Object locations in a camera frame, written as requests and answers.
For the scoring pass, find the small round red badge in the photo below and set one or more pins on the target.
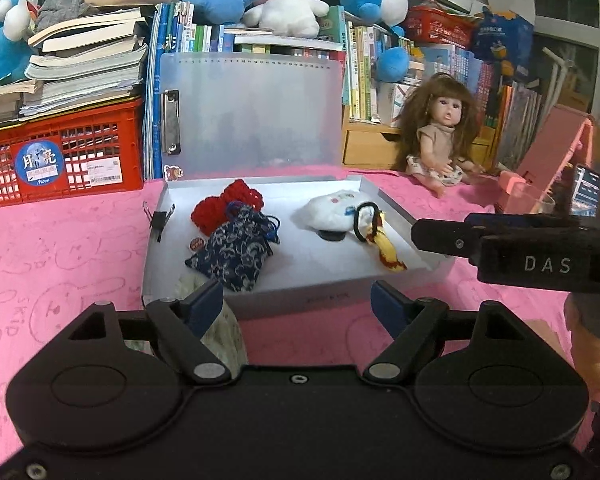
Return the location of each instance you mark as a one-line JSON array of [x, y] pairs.
[[196, 244]]

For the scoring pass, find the silver cardboard box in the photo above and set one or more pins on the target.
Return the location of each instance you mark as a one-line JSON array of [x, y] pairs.
[[310, 270]]

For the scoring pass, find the stack of worn books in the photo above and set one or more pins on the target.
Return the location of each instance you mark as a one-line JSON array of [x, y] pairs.
[[80, 70]]

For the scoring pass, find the red plastic crate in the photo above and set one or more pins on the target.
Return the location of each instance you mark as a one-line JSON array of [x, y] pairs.
[[105, 125]]

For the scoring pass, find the grey cloth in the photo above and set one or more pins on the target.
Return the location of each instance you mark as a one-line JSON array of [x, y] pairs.
[[65, 10]]

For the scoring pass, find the blue white cat plush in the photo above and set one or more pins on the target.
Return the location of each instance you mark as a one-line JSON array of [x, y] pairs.
[[5, 35]]

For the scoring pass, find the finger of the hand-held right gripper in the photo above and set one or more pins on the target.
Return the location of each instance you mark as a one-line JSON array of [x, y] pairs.
[[520, 222], [445, 240]]

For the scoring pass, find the brown haired baby doll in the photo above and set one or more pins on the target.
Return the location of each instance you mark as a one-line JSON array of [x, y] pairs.
[[437, 140]]

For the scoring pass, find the black binder clip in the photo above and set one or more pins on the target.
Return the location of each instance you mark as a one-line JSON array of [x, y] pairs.
[[157, 222]]

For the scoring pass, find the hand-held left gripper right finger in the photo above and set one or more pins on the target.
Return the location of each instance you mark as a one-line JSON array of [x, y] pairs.
[[390, 310]]

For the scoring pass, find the blue patterned fabric pouch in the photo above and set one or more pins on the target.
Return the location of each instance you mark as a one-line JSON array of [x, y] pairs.
[[235, 255]]

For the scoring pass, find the pink printed towel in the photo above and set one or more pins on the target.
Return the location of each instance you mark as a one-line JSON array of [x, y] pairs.
[[55, 240]]

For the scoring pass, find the translucent plastic file case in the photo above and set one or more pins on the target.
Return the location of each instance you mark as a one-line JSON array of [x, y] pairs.
[[260, 115]]

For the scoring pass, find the person's right hand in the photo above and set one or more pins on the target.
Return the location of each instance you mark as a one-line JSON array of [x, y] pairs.
[[590, 360]]

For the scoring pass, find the red plastic basket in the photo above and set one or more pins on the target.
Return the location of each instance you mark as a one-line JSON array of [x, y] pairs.
[[437, 25]]

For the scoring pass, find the white fluffy plush toy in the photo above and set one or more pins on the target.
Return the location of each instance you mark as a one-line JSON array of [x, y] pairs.
[[330, 210]]

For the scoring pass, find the yellow red crochet piece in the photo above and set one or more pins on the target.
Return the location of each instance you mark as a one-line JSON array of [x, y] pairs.
[[387, 252]]

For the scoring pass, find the clear glass cup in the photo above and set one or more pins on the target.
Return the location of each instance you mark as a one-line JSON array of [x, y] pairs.
[[525, 202]]

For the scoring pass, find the wooden drawer organizer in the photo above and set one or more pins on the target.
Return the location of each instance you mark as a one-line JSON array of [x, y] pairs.
[[365, 147]]

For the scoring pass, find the white metal frame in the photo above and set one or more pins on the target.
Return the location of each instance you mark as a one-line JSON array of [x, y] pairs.
[[555, 80]]

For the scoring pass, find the pink folding stand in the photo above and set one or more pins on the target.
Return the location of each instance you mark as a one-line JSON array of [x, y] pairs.
[[555, 140]]

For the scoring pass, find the grey green fabric pouch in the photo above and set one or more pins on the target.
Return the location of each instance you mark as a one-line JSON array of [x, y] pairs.
[[225, 340]]

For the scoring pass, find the black smartphone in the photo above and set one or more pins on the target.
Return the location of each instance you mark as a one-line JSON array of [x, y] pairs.
[[587, 187]]

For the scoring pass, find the blue cardboard box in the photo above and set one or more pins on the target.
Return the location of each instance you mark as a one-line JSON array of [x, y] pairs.
[[502, 35]]

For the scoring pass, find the row of upright books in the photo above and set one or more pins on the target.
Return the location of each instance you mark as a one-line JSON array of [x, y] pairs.
[[365, 70]]

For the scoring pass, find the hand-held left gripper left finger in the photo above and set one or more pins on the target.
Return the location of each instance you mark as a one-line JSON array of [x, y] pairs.
[[205, 307]]

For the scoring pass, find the black round lid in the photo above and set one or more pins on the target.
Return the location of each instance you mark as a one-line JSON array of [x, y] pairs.
[[331, 236]]

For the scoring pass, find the blue plush ball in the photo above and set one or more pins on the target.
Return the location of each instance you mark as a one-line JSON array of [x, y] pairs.
[[394, 64]]

